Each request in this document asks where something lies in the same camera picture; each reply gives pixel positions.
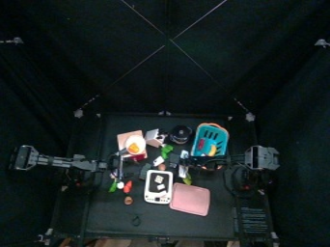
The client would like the green toy vegetable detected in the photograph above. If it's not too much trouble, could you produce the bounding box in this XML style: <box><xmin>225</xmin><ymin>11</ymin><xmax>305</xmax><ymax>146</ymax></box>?
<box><xmin>161</xmin><ymin>144</ymin><xmax>176</xmax><ymax>159</ymax></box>

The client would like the white toy packet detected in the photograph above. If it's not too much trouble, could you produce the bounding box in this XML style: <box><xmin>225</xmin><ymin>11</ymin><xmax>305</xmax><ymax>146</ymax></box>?
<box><xmin>177</xmin><ymin>165</ymin><xmax>190</xmax><ymax>179</ymax></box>

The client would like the red toy cup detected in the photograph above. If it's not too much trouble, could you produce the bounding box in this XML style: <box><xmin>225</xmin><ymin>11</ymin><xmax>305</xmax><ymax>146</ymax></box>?
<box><xmin>130</xmin><ymin>153</ymin><xmax>149</xmax><ymax>162</ymax></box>

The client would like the yellow toy banana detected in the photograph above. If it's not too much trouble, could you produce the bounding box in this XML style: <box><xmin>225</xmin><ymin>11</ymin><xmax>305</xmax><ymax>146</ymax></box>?
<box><xmin>205</xmin><ymin>144</ymin><xmax>220</xmax><ymax>158</ymax></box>

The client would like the white bowl with orange food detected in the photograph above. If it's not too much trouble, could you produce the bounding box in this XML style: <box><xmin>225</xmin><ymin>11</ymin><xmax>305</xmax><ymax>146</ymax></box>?
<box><xmin>125</xmin><ymin>135</ymin><xmax>149</xmax><ymax>156</ymax></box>

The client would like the black round toy pot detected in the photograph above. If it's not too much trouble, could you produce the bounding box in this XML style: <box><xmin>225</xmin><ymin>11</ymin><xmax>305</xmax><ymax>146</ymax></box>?
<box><xmin>169</xmin><ymin>124</ymin><xmax>194</xmax><ymax>145</ymax></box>

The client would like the green toy pepper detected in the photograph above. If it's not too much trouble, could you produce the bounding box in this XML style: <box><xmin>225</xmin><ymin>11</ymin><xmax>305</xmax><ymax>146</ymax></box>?
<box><xmin>107</xmin><ymin>180</ymin><xmax>120</xmax><ymax>194</ymax></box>

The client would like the white toy cube box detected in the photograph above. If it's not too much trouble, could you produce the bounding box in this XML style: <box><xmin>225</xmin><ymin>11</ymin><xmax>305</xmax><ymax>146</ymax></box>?
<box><xmin>145</xmin><ymin>127</ymin><xmax>168</xmax><ymax>148</ymax></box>

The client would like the teal plastic basket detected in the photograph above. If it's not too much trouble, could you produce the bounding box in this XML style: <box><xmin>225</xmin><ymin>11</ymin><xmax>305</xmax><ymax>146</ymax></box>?
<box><xmin>190</xmin><ymin>123</ymin><xmax>232</xmax><ymax>158</ymax></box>

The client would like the large pink cutting board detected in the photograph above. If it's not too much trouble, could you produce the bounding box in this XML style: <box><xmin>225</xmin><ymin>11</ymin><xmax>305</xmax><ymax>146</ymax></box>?
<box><xmin>169</xmin><ymin>181</ymin><xmax>213</xmax><ymax>217</ymax></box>

